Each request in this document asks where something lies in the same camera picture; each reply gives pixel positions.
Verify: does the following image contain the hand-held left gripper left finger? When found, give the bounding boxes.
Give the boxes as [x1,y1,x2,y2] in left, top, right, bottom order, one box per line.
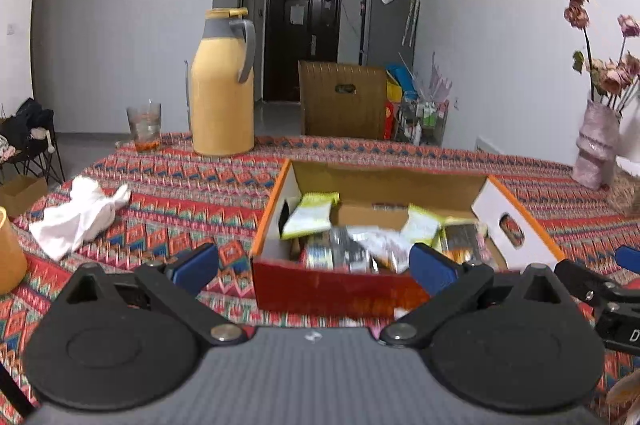
[52,244,247,347]

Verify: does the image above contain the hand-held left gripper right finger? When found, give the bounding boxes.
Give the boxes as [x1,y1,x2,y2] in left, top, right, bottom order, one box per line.
[378,244,571,348]

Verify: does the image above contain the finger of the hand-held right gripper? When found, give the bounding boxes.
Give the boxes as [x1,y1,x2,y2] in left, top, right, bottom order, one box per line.
[615,246,640,275]
[552,260,640,311]

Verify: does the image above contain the dark snack packet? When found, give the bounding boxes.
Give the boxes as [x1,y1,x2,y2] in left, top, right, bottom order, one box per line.
[440,222,488,262]

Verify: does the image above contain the lime green snack packet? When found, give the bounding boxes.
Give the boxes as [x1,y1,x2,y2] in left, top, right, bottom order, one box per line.
[282,192,341,240]
[402,204,441,246]

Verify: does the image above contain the white snack packet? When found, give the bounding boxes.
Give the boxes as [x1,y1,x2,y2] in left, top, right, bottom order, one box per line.
[350,225,411,273]

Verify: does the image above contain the silver snack packet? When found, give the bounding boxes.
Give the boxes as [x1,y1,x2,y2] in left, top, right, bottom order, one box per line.
[305,227,371,273]

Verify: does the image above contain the red cardboard box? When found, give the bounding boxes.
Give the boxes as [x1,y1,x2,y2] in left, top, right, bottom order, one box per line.
[250,159,566,320]

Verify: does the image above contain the clear storage container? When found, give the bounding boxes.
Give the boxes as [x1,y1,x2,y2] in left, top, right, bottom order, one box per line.
[607,155,640,218]

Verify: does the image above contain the pink ceramic vase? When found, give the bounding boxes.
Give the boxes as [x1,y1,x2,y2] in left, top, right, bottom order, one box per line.
[571,99,623,190]

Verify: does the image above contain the crumpled white tissue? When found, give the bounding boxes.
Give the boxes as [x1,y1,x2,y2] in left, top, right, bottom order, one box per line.
[29,176,132,262]

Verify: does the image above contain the glass cup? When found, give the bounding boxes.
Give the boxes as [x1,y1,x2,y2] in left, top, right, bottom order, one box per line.
[126,103,162,152]

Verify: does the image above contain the red yellow carton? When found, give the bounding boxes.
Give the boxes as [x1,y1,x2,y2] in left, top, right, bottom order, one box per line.
[385,80,406,140]

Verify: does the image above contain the yellow thermos jug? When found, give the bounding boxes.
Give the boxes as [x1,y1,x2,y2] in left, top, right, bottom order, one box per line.
[190,7,257,156]

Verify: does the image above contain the white pole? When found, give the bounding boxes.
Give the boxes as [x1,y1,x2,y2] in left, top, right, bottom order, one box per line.
[184,60,193,136]

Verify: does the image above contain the dried pink roses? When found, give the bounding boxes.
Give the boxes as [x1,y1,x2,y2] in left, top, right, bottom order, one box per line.
[562,0,640,113]

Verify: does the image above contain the yellow cup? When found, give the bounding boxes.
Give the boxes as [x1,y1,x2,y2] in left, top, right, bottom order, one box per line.
[0,206,28,295]

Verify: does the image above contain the small floor cardboard box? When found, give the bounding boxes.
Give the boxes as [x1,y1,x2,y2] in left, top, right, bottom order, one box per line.
[0,175,48,218]

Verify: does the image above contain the wooden chair back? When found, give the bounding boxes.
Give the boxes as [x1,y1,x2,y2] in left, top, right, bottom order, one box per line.
[298,60,388,140]

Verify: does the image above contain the blue plastic dustpan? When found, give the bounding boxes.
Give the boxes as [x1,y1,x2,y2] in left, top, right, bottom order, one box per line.
[385,64,418,98]

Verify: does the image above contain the black folding chair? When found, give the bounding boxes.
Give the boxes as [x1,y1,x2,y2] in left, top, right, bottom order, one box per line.
[0,97,66,186]

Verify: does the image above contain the dark entrance door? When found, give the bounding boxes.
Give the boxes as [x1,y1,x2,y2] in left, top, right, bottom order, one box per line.
[263,0,343,102]

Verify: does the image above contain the grey refrigerator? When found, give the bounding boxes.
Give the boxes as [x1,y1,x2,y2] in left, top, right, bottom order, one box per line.
[361,0,420,66]

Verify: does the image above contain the hanging white umbrella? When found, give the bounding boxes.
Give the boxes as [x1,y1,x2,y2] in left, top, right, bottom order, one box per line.
[401,0,420,47]

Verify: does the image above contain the wire rack with bottles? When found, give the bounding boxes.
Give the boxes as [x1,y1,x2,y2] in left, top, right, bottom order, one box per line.
[395,97,450,146]

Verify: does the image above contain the pink wall decoration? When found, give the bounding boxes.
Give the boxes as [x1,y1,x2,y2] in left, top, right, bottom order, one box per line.
[425,52,453,98]

